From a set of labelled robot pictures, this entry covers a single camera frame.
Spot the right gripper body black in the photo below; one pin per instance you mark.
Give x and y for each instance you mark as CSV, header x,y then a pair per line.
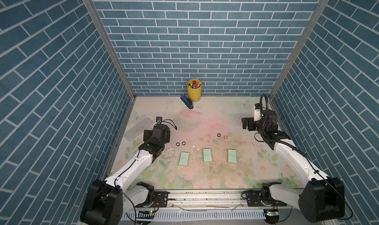
x,y
251,124

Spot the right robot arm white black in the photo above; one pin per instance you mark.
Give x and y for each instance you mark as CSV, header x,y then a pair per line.
x,y
320,197

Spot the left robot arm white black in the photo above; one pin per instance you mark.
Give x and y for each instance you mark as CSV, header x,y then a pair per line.
x,y
109,199

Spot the blue stapler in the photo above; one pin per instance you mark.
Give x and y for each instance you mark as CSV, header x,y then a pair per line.
x,y
187,101

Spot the yellow pen cup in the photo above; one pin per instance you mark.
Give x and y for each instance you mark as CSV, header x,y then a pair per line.
x,y
194,94

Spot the markers in cup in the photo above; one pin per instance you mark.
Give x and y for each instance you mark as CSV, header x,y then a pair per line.
x,y
194,84

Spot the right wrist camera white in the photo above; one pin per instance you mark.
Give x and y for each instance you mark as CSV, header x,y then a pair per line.
x,y
257,112

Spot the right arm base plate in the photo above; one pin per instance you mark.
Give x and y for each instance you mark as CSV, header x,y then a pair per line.
x,y
257,198

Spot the aluminium front rail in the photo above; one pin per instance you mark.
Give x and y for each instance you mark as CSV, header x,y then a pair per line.
x,y
206,205

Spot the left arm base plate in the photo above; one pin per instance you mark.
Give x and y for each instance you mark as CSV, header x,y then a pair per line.
x,y
159,199

